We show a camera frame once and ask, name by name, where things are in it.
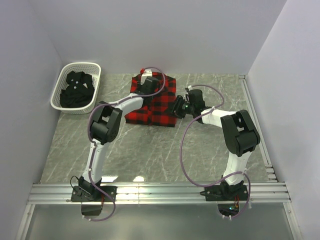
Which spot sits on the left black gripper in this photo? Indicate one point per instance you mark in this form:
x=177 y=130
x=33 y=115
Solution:
x=140 y=86

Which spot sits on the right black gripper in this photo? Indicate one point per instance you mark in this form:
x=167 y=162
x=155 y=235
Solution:
x=176 y=110

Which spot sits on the red black plaid shirt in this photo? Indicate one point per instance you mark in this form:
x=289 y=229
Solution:
x=154 y=113

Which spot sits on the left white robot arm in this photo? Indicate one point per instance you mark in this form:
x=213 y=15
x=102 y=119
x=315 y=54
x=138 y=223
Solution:
x=103 y=128

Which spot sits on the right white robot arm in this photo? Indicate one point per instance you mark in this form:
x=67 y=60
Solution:
x=240 y=133

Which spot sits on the white plastic laundry basket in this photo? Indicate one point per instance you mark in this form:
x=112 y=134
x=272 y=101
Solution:
x=90 y=68

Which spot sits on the black shirt in basket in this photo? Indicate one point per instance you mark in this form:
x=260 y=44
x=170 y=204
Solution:
x=79 y=91

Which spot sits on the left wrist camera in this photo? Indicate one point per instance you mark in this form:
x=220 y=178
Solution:
x=144 y=73

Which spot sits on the aluminium side rail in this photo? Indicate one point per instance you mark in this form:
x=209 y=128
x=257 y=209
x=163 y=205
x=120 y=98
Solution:
x=260 y=162

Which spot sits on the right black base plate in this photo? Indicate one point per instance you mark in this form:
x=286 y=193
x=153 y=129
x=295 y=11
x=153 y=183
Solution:
x=225 y=193

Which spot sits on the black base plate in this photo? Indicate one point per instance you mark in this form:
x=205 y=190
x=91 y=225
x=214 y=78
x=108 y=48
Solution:
x=79 y=195
x=225 y=193

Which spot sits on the aluminium mounting rail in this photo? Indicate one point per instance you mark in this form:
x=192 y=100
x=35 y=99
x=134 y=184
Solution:
x=142 y=193

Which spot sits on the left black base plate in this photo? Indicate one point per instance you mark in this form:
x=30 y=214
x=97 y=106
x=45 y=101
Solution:
x=79 y=195

